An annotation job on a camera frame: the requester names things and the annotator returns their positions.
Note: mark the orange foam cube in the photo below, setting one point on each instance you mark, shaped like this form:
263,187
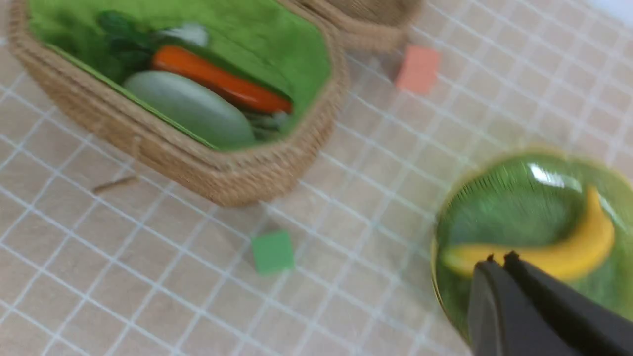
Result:
419,69

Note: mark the woven wicker basket green lining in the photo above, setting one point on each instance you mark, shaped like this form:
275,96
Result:
277,44

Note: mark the checkered beige tablecloth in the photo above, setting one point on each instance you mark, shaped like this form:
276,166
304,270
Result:
152,269

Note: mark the white toy radish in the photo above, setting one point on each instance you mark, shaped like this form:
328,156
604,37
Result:
183,102

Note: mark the yellow toy banana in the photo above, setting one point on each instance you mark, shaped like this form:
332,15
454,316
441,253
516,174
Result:
583,250

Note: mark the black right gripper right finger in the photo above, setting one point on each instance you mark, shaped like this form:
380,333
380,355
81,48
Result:
584,325

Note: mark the woven wicker basket lid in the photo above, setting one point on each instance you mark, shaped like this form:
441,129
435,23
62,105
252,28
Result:
380,26

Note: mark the green glass leaf plate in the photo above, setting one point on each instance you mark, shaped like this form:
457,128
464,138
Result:
532,198

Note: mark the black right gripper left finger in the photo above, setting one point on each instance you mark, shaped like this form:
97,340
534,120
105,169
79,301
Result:
502,320

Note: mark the green foam cube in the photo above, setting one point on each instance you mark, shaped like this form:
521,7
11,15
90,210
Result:
273,252

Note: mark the orange toy carrot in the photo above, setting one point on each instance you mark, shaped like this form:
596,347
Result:
233,88

